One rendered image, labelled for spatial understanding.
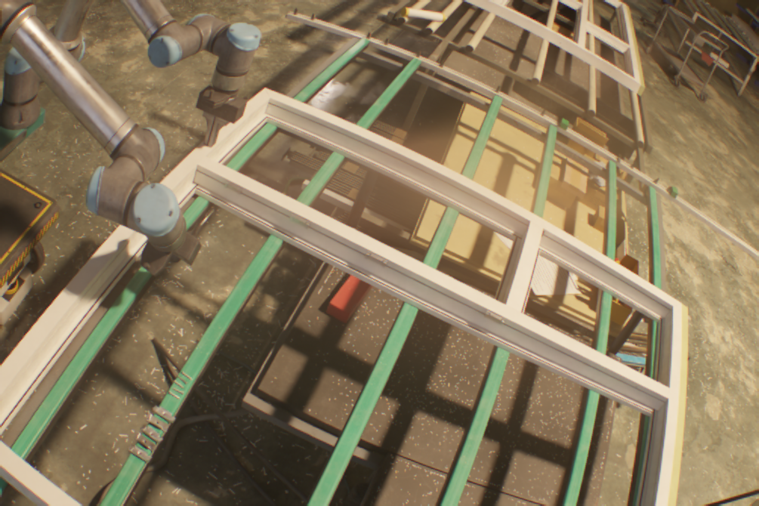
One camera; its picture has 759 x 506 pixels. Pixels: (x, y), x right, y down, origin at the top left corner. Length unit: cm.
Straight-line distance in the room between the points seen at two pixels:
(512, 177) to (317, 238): 121
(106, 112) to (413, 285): 86
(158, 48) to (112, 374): 125
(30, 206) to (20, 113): 46
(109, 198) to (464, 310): 89
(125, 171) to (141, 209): 11
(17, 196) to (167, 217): 148
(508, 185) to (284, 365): 122
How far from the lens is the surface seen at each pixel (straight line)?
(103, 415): 239
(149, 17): 171
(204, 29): 174
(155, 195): 128
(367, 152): 210
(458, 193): 208
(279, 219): 178
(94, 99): 143
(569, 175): 281
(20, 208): 261
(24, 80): 225
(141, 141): 142
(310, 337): 197
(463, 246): 237
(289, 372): 188
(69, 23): 224
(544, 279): 243
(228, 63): 172
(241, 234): 308
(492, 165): 282
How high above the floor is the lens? 202
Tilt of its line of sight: 39 degrees down
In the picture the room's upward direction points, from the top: 24 degrees clockwise
